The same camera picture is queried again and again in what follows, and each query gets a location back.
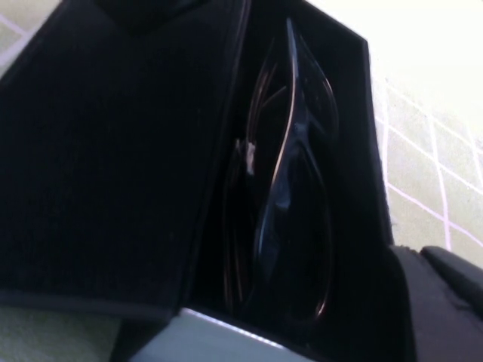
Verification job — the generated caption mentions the black printed glasses case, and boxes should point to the black printed glasses case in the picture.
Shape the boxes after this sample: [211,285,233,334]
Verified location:
[0,0,416,362]

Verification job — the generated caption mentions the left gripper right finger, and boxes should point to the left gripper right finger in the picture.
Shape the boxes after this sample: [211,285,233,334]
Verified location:
[420,244,483,318]

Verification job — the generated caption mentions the black framed glasses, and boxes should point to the black framed glasses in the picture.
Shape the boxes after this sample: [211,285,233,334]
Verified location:
[222,17,343,321]

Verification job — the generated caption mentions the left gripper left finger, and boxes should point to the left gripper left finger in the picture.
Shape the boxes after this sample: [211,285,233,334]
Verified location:
[388,244,483,362]

